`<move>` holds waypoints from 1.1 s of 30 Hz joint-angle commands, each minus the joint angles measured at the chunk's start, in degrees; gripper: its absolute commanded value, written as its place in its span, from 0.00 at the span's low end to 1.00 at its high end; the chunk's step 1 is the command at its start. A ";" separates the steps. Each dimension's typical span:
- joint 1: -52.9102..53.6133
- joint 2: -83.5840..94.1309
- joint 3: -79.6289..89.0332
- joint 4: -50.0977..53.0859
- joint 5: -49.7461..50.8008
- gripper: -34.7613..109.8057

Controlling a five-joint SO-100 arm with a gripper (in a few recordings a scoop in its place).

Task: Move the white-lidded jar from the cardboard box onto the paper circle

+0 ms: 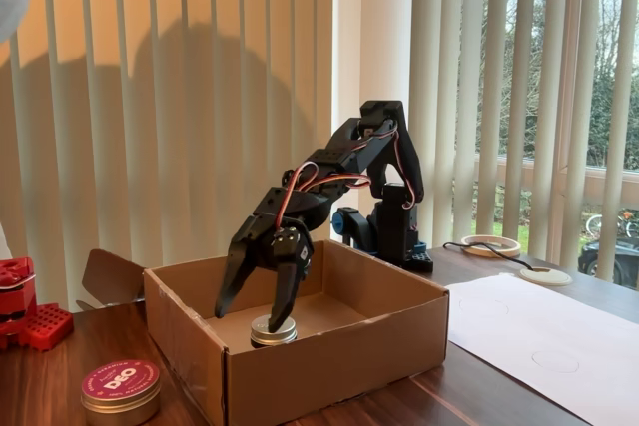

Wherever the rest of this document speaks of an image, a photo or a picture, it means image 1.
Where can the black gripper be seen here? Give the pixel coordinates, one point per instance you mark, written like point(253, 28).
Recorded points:
point(264, 235)

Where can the small round metal tin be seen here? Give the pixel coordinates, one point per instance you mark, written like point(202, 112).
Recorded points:
point(262, 337)

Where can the red leader arm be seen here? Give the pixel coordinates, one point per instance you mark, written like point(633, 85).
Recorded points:
point(15, 291)

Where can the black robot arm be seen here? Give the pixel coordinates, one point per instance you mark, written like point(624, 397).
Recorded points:
point(399, 226)

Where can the open cardboard box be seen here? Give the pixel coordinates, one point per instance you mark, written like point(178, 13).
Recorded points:
point(324, 371)

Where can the blue black table clamp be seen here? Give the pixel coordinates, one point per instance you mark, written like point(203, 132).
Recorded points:
point(342, 221)

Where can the cream vertical window blind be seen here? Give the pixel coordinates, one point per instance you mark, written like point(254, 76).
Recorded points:
point(544, 97)
point(150, 146)

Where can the red round lid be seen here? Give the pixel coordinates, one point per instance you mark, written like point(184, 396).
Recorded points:
point(120, 396)

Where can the red plastic basket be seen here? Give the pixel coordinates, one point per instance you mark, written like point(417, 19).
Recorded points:
point(50, 326)

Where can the masking tape roll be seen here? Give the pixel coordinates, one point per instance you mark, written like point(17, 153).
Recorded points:
point(491, 254)

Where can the white paper sheet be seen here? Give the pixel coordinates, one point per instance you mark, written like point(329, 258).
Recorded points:
point(549, 326)

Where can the dark parked car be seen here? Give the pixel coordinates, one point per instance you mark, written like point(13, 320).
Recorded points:
point(588, 259)

